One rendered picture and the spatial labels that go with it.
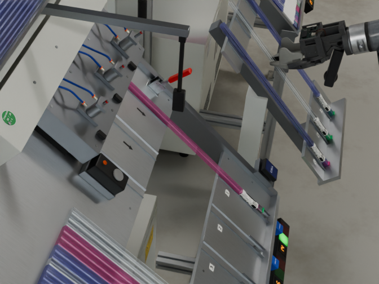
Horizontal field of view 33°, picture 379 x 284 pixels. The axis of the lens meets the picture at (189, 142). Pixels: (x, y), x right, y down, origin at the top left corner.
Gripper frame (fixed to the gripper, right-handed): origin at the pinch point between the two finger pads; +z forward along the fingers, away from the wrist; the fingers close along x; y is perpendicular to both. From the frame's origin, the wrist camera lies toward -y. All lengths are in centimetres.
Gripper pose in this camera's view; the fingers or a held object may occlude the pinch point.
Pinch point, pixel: (276, 62)
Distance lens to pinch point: 174.2
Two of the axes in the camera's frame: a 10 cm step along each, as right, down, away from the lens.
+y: -3.7, -7.4, -5.7
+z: -9.0, 1.4, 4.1
